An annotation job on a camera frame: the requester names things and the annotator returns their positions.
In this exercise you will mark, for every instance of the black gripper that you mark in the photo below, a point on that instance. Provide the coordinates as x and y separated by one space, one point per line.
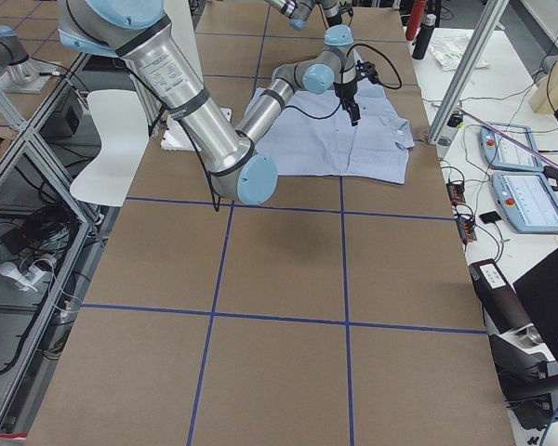
344 91

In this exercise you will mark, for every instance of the light blue striped shirt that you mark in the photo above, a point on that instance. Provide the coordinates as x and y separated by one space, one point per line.
312 137

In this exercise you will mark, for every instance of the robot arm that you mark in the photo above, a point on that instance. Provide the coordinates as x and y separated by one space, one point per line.
141 32
298 12

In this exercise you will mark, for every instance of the black water bottle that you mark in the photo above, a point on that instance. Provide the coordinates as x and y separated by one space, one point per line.
424 36

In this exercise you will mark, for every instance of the clear plastic bag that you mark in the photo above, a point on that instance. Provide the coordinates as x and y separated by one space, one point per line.
449 51

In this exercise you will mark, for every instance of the red water bottle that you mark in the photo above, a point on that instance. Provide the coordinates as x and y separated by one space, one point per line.
414 19

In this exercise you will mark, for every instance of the upper teach pendant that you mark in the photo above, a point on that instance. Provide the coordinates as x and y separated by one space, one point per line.
502 154

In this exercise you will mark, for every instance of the teach pendant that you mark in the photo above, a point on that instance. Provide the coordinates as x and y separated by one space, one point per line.
502 154
527 201

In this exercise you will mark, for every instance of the lower teach pendant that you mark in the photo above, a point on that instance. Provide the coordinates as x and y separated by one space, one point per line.
527 201

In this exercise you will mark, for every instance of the brown paper table cover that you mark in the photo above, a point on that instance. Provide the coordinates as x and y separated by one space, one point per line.
341 312

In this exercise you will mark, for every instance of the white plastic chair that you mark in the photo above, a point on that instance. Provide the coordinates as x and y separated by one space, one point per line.
123 130

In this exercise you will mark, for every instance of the brown cardboard roll box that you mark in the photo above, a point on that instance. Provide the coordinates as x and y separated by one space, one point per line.
502 309

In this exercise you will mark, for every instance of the black monitor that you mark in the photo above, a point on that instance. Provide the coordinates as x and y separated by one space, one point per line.
537 291

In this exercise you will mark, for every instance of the white power strip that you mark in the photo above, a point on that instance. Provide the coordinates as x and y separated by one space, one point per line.
26 281

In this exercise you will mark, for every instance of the aluminium frame post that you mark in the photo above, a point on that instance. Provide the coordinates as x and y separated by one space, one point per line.
478 41

